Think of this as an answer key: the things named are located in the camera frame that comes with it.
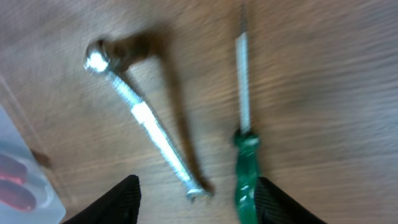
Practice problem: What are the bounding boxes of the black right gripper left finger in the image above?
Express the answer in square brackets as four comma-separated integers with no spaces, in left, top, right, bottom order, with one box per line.
[63,175,141,224]

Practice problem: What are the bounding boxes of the clear plastic container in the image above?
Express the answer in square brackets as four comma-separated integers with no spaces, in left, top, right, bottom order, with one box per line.
[1,108,66,224]

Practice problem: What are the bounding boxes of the silver combination wrench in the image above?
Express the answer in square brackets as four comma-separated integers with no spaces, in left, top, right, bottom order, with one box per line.
[84,39,211,202]

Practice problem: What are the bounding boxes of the red handled snips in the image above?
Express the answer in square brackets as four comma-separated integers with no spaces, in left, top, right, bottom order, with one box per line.
[1,154,37,212]

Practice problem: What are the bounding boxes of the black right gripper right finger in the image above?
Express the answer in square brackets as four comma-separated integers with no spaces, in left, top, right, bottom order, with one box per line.
[254,177,326,224]

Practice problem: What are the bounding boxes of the green handled screwdriver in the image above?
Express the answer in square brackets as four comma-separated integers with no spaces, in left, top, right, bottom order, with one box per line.
[233,6,261,224]

